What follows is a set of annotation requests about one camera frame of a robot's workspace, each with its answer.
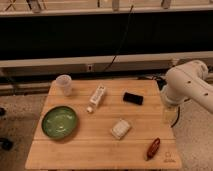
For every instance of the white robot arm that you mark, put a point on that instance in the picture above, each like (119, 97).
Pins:
(188, 80)

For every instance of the white bottle lying down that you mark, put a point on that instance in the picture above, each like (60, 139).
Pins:
(96, 98)

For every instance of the brown red oblong object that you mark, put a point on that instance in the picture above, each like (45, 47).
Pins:
(153, 148)

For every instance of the green ceramic bowl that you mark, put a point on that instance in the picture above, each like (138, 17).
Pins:
(59, 122)

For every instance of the pale ceramic cup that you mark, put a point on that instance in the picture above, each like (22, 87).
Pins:
(64, 82)

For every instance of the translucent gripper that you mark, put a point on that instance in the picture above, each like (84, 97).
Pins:
(169, 115)

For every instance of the wooden table top board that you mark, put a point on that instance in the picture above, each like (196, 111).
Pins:
(92, 145)

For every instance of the white wrapped block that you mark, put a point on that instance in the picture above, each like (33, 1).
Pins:
(120, 129)

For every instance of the black rectangular box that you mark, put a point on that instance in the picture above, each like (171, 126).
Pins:
(132, 98)

